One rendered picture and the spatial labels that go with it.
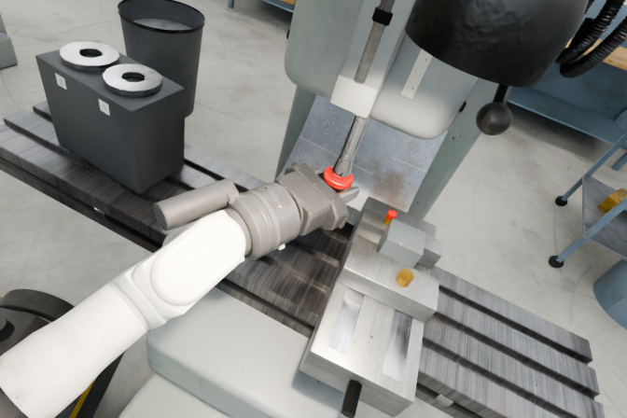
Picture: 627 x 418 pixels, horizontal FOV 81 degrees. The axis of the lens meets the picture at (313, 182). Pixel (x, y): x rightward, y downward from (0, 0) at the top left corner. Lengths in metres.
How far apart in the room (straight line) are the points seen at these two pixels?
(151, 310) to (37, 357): 0.09
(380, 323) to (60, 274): 1.51
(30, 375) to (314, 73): 0.37
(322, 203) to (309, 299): 0.20
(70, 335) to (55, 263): 1.51
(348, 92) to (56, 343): 0.34
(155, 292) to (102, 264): 1.47
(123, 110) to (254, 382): 0.48
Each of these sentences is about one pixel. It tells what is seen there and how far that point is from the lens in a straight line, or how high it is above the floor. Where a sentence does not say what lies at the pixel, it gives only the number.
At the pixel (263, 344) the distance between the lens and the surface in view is 0.69.
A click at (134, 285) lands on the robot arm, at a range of 0.41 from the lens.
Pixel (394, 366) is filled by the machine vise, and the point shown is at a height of 1.04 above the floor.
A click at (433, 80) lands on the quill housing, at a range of 0.38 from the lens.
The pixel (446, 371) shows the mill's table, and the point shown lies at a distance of 0.69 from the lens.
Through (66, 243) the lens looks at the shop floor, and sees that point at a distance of 1.97.
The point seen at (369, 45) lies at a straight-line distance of 0.34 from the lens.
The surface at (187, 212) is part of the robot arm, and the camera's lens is 0.45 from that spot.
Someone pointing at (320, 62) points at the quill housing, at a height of 1.36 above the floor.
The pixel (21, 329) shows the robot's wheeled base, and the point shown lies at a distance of 1.06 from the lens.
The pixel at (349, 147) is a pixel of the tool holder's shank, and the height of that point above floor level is 1.22.
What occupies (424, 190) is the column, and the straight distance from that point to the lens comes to 1.00.
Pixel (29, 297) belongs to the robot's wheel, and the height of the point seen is 0.60.
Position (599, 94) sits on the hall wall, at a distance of 5.10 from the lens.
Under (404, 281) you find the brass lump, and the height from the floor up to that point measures 1.09.
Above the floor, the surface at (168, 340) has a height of 0.89.
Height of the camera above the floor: 1.51
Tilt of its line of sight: 41 degrees down
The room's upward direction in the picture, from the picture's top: 19 degrees clockwise
